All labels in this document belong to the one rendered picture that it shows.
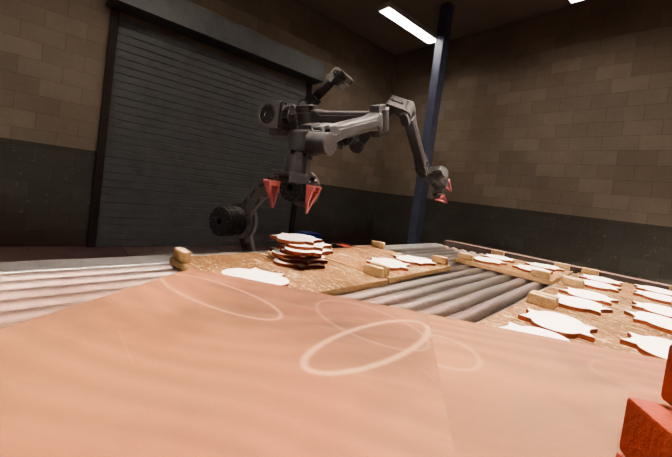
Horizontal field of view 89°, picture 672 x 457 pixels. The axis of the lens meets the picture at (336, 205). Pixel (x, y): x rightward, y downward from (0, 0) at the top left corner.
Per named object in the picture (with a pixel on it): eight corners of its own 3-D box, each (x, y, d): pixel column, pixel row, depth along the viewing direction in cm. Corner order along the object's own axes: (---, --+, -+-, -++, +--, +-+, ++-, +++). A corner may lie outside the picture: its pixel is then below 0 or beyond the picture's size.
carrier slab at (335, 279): (168, 263, 82) (169, 257, 81) (298, 255, 112) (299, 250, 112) (251, 312, 58) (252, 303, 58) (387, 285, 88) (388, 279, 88)
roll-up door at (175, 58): (80, 246, 444) (107, -22, 431) (292, 245, 660) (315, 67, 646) (82, 251, 418) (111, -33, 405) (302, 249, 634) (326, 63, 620)
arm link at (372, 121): (376, 133, 129) (376, 104, 125) (390, 134, 125) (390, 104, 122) (301, 157, 96) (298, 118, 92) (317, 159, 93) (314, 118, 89)
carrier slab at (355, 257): (298, 254, 113) (299, 249, 113) (370, 249, 144) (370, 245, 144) (388, 284, 90) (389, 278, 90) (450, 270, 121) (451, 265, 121)
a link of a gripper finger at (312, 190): (310, 215, 85) (315, 177, 84) (283, 210, 86) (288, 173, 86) (318, 214, 91) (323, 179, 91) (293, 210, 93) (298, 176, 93)
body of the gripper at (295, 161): (307, 181, 85) (311, 151, 85) (270, 176, 88) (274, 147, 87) (315, 183, 91) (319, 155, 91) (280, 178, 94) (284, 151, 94)
